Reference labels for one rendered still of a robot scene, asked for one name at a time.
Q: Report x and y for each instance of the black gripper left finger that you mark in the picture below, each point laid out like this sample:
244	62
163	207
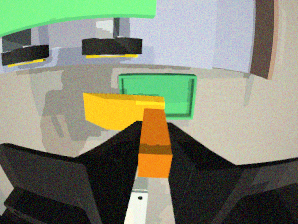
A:
99	181

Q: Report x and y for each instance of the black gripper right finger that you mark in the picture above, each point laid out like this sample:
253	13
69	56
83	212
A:
204	187

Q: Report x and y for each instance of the yellow wheel chock with orange handle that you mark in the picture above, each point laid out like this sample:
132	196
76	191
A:
113	111

